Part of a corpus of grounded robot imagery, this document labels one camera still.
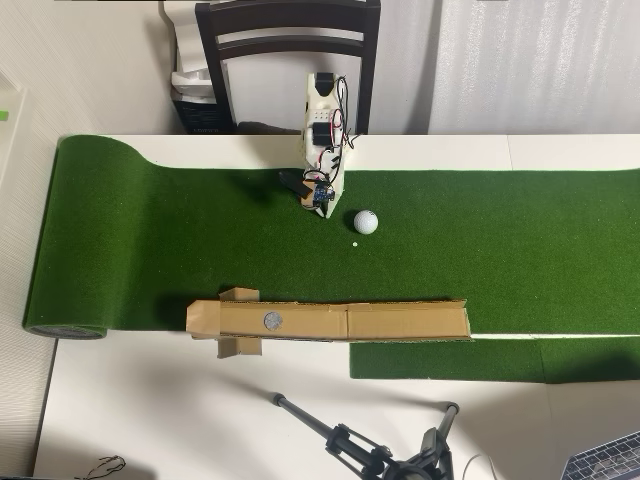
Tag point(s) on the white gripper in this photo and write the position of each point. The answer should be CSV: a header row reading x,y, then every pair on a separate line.
x,y
336,194

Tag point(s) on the white golf ball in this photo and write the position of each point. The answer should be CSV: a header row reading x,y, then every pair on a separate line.
x,y
365,221

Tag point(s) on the black tripod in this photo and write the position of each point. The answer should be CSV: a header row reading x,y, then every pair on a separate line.
x,y
350,442

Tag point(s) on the dark printed box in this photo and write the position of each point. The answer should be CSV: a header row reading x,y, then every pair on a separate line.
x,y
200,117

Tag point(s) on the blue wrist camera board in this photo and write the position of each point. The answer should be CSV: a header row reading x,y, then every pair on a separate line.
x,y
324,194

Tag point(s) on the laptop keyboard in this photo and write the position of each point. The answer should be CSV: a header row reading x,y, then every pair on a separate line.
x,y
610,457

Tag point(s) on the long green putting mat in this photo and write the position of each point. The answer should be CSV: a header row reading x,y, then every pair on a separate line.
x,y
200,240

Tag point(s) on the long cardboard trough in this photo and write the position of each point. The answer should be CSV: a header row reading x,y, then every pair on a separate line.
x,y
390,322

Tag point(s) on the cardboard camera mount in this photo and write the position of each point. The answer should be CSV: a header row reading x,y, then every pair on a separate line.
x,y
307,192

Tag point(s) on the white curtain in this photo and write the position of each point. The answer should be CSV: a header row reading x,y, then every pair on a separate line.
x,y
535,65

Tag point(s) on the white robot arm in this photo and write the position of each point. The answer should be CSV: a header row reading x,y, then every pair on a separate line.
x,y
320,107

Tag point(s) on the dark wooden chair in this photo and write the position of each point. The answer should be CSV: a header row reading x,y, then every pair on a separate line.
x,y
210,30

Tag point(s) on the white foam packaging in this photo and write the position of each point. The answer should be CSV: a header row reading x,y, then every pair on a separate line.
x,y
187,50

